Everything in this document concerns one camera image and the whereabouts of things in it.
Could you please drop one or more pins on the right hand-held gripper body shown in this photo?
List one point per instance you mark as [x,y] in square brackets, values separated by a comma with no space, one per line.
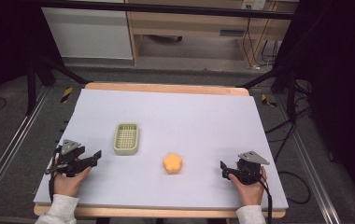
[249,169]

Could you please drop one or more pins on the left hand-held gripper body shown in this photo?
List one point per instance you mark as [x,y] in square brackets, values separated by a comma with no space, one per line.
[69,160]

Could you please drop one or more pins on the beige plastic basket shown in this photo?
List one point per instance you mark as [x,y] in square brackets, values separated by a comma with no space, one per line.
[126,139]

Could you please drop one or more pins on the orange flower-shaped sponge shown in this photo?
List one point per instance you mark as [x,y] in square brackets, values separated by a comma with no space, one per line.
[172,163]

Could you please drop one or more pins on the person's right hand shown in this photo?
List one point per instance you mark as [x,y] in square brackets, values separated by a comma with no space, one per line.
[251,192]

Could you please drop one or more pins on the person's left hand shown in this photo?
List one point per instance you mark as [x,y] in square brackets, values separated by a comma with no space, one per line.
[66,184]

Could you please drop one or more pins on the white table mat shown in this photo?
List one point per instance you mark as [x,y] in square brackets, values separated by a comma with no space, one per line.
[178,124]

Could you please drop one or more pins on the yellow and black tape marker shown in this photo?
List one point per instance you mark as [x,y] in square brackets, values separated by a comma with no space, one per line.
[67,95]

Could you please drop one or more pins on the black metal stand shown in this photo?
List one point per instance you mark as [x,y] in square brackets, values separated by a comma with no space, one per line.
[31,87]
[291,93]

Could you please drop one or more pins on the wooden table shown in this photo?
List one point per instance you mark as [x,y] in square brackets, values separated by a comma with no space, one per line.
[166,87]

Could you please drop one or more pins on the black curtain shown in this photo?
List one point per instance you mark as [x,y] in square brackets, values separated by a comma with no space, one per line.
[7,40]
[340,93]

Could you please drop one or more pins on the white cabinet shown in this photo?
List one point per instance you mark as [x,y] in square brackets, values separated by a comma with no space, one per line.
[88,31]

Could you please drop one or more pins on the light wooden desk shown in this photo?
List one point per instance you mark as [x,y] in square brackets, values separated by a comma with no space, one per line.
[191,25]

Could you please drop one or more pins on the white power strip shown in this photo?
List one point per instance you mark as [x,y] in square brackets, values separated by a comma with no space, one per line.
[254,4]

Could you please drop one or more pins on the metal floor rail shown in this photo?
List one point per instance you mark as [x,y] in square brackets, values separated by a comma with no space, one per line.
[309,161]
[13,140]

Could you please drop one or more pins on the black horizontal frame bar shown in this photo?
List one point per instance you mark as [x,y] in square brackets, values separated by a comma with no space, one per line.
[166,8]

